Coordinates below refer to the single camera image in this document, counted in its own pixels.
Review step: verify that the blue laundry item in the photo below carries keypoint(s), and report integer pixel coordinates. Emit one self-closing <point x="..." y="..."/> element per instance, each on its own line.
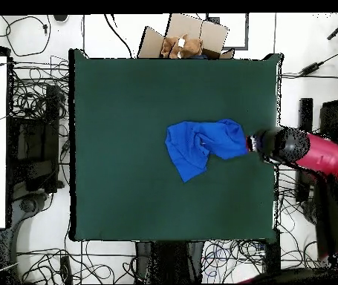
<point x="192" y="148"/>

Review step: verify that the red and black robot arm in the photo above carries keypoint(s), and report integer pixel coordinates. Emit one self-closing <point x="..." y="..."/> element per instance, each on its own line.
<point x="329" y="157"/>

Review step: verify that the black upright bar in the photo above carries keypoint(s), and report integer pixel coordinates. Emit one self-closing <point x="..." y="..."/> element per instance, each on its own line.
<point x="305" y="112"/>

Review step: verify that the black chair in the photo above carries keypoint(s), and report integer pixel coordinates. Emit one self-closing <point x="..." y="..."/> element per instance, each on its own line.
<point x="333" y="118"/>

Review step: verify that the dark stand foot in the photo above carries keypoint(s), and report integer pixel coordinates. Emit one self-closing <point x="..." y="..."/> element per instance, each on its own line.
<point x="27" y="204"/>
<point x="309" y="210"/>

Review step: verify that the brown plush toy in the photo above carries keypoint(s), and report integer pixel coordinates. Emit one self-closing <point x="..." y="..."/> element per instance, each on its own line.
<point x="186" y="47"/>

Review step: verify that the brown cardboard box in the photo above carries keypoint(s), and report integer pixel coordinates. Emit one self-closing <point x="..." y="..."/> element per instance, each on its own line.
<point x="213" y="32"/>

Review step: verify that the dark green table cloth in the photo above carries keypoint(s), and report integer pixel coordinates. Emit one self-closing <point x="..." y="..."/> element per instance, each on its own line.
<point x="127" y="104"/>

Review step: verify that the black equipment case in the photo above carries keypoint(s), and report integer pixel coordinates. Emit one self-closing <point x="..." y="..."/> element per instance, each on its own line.
<point x="35" y="142"/>

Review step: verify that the black power strip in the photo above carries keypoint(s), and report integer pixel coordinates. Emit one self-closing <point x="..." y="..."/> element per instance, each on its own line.
<point x="65" y="268"/>

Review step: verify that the grey floor frame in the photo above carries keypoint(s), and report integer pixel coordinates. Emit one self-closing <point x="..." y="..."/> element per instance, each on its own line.
<point x="246" y="32"/>

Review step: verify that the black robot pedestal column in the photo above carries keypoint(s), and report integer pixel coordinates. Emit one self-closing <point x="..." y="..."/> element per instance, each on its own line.
<point x="168" y="261"/>

